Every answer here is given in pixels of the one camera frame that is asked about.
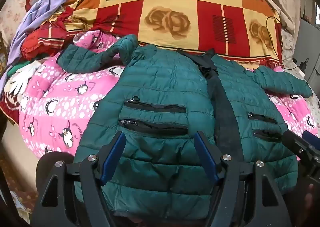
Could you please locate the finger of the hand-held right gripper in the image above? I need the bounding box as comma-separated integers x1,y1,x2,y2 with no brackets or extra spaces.
301,130,320,150
282,130,313,153

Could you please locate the maroon patterned cloth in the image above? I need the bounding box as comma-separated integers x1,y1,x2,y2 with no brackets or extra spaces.
0,90,20,125

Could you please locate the grey appliance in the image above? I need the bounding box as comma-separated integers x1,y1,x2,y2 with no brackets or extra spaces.
296,18,320,85

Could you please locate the lavender cloth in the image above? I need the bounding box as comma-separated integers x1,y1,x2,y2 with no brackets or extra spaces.
0,0,70,87

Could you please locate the green puffer jacket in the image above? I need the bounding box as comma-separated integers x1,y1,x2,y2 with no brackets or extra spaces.
57,34,313,220

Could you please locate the white glove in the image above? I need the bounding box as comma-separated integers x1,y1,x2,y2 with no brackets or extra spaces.
9,60,42,96

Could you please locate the patterned floor rug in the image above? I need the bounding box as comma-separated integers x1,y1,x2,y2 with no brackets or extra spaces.
5,159,39,220

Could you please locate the pink penguin blanket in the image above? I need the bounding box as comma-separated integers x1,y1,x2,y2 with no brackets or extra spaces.
19,30,320,165

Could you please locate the white floral bed sheet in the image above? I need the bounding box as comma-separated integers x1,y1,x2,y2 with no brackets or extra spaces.
280,28,320,110

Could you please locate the green cloth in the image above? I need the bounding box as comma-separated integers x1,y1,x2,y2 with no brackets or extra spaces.
7,63,28,77

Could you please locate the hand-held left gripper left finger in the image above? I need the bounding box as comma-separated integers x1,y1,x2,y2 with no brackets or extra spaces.
30,132,127,227

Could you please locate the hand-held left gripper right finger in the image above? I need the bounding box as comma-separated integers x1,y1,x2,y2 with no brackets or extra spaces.
194,131,293,227

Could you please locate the red plaid cloth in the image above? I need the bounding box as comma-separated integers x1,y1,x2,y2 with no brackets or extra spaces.
21,8,75,61

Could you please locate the black cable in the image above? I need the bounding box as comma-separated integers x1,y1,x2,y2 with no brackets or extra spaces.
265,16,307,71

